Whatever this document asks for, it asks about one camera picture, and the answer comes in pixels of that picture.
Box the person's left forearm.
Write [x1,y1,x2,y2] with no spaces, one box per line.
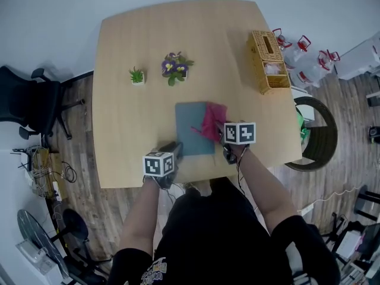
[118,176,163,258]

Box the white shelf unit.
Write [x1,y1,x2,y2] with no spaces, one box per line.
[335,31,380,81]

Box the small spiky plant white pot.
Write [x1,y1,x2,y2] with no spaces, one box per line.
[128,66,146,86]

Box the person's right forearm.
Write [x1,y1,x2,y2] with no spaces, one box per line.
[236,148,297,237]

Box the black office chair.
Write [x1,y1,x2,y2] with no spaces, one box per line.
[0,65,86,141]

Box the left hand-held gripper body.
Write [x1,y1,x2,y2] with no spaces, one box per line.
[142,147,178,189]

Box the pink cloth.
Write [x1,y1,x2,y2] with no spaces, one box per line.
[191,101,229,144]

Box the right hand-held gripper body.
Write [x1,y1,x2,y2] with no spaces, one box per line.
[222,122,257,165]

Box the green bag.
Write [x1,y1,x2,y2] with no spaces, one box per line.
[296,111,311,144]

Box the wicker tissue box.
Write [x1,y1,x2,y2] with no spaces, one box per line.
[245,30,292,96]

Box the purple flower plant white pot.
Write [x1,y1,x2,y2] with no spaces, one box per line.
[161,51,195,87]

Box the round dark wicker chair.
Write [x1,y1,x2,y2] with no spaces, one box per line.
[284,96,338,172]

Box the round black side table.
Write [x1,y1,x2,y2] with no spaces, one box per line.
[17,208,71,278]

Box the person's black shirt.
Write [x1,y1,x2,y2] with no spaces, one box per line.
[106,178,341,285]

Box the cardboard box with cables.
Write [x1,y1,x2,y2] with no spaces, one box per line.
[31,147,65,201]

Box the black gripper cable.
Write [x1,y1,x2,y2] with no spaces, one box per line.
[236,145,249,197]

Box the clear water bottle red handle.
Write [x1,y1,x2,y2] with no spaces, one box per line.
[317,49,341,71]
[292,34,312,62]
[271,27,293,56]
[296,69,321,89]

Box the white power strip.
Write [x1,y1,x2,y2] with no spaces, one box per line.
[296,203,315,217]

